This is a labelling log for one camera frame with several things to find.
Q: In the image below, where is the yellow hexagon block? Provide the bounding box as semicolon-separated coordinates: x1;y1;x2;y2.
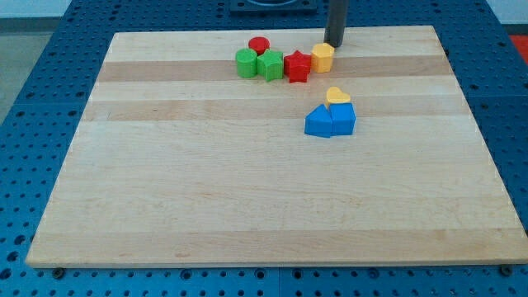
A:
311;43;335;73

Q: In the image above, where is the green star block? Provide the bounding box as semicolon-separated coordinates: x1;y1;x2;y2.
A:
257;49;284;82

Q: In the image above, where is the red star block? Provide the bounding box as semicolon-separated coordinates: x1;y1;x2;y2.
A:
284;50;311;83

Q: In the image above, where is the blue triangle block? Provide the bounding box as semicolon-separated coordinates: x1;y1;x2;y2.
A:
304;104;332;138

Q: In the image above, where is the blue cube block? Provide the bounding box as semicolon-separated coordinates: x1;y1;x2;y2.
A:
329;102;356;136

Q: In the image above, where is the yellow heart block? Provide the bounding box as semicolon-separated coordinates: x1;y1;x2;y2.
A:
324;87;351;108

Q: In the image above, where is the green cylinder block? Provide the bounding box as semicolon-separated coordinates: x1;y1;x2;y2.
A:
235;48;257;78

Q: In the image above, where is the wooden board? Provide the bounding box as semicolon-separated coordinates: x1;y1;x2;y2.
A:
26;26;527;268

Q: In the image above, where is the red cylinder block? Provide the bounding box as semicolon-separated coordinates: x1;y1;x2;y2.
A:
247;36;271;55

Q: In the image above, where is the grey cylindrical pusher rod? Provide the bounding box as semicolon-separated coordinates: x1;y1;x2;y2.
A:
323;0;350;48

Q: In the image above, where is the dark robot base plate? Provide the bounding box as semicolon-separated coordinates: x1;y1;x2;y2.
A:
229;0;319;15

